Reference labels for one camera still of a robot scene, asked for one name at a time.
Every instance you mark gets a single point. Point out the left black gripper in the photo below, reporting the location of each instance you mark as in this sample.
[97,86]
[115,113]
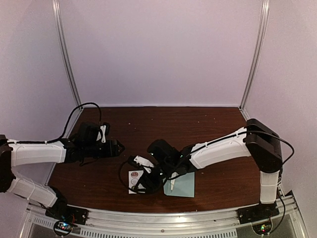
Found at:
[112,150]

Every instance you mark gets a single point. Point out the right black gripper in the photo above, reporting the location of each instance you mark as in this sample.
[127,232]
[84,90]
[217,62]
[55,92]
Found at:
[147,181]

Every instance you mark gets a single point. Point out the white sticker sheet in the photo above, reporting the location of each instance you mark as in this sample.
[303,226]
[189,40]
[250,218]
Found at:
[133,177]

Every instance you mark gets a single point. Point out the white letter paper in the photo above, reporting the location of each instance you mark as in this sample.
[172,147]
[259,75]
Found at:
[172,180]

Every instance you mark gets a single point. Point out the light blue envelope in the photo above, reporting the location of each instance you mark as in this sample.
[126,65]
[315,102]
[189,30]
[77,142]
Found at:
[184,186]

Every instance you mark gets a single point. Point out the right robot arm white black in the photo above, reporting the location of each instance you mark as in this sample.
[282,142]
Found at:
[254,140]

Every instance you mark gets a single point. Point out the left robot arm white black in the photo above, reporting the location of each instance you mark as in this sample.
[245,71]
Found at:
[89,142]

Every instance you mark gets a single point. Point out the left circuit board with LEDs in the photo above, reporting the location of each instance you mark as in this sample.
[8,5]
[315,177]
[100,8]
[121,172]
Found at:
[65,227]

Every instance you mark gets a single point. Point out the circuit board with leds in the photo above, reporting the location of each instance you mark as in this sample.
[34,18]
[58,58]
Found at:
[264,228]
[65,227]

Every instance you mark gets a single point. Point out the right circuit board with LEDs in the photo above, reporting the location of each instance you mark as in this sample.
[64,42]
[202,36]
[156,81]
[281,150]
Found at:
[264,228]

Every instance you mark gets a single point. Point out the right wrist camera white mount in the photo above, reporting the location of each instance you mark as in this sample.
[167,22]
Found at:
[144,163]

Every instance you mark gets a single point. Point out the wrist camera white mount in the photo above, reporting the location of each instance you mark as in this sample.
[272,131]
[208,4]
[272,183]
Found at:
[103,132]
[144,163]

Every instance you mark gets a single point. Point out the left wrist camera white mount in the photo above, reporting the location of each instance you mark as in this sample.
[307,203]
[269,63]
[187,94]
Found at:
[103,132]

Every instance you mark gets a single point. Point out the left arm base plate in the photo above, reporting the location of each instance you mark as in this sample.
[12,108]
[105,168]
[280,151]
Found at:
[72,215]

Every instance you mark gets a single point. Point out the front aluminium rail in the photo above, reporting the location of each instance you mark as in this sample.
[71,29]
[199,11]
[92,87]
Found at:
[223,223]

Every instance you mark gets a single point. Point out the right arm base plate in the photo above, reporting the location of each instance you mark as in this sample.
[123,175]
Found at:
[257,213]

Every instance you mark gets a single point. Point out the left aluminium frame post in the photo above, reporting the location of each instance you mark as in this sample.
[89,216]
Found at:
[64,51]

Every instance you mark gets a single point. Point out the aluminium frame post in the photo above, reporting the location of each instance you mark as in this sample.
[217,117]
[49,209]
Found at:
[256,55]
[64,51]

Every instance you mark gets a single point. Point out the right aluminium frame post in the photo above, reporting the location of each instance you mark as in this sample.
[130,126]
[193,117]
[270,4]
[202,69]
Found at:
[256,55]

